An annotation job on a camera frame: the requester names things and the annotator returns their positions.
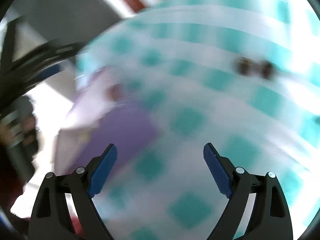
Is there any dark brown fruit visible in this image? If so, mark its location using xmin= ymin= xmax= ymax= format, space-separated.
xmin=258 ymin=60 xmax=275 ymax=80
xmin=235 ymin=57 xmax=253 ymax=76

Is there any purple storage box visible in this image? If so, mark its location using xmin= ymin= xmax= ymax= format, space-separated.
xmin=54 ymin=67 xmax=158 ymax=176

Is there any small red round fruit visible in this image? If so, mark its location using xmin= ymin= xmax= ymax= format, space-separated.
xmin=107 ymin=83 xmax=123 ymax=102

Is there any teal white checkered tablecloth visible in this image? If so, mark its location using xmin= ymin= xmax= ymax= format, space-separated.
xmin=77 ymin=0 xmax=319 ymax=239

